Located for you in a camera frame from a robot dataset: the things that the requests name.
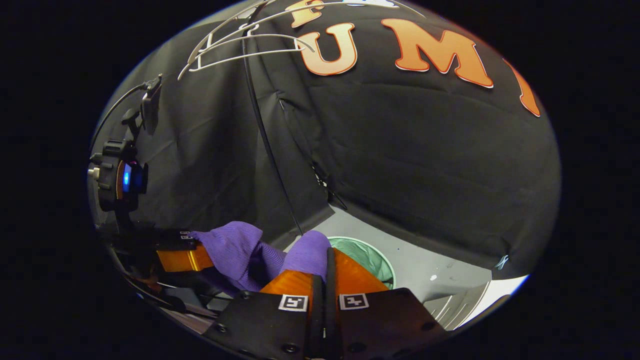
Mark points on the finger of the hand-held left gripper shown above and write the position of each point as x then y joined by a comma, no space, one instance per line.
185,259

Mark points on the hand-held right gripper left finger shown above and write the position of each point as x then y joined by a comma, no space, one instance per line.
260,320

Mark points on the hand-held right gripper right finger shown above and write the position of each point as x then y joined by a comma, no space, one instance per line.
385,320

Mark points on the green laundry hamper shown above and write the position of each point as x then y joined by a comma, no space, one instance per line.
372,260

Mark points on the white plastic clothes hanger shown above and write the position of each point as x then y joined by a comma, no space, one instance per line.
280,15
275,36

